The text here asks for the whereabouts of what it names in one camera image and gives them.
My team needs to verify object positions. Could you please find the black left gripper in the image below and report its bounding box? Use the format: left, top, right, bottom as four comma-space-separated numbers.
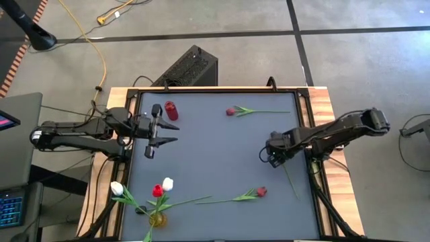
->
134, 103, 180, 159

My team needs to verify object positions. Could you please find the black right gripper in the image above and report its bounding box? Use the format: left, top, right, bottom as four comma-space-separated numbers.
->
265, 129, 302, 168

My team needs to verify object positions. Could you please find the white artificial tulip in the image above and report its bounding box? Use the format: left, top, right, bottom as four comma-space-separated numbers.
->
110, 180, 152, 218
161, 177, 175, 216

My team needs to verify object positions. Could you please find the red artificial tulip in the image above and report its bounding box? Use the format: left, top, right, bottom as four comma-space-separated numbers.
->
152, 184, 165, 218
195, 186, 268, 205
225, 105, 292, 118

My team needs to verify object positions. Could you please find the red ribbed glass vase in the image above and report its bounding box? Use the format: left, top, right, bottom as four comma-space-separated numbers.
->
163, 100, 179, 122

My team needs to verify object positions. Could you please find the amber glass vase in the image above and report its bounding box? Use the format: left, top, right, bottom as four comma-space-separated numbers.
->
148, 211, 168, 229

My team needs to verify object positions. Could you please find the black perforated computer tower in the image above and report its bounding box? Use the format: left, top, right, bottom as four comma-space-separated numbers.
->
151, 44, 219, 87

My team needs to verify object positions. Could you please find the green leafy flower stem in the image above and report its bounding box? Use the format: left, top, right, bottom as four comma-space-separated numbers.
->
142, 223, 156, 242

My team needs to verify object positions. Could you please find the gray side table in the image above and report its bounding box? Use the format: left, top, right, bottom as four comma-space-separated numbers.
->
0, 92, 44, 191

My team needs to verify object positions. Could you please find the black floor stand pole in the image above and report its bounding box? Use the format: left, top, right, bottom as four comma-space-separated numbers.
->
0, 0, 58, 51

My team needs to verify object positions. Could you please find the small dark display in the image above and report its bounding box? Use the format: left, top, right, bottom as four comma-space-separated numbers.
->
0, 110, 21, 132

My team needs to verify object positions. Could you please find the orange black striped tape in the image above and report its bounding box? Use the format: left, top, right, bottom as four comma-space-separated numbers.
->
0, 0, 50, 99

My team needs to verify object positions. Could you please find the backlit keyboard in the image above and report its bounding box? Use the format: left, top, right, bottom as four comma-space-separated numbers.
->
0, 183, 44, 242

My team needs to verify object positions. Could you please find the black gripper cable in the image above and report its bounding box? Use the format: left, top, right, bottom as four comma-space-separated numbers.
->
258, 146, 269, 165

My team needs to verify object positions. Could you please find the black table border frame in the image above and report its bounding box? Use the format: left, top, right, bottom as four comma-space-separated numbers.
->
114, 86, 325, 242

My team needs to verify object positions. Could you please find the black frame strut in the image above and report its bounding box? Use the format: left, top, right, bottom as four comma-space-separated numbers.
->
79, 198, 118, 240
307, 161, 362, 240

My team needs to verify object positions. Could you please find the yellow floor cable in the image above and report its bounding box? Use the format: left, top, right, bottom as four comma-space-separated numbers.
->
57, 0, 108, 102

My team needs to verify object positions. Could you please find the black stand with cable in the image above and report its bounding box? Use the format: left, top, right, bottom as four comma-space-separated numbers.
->
398, 114, 430, 173

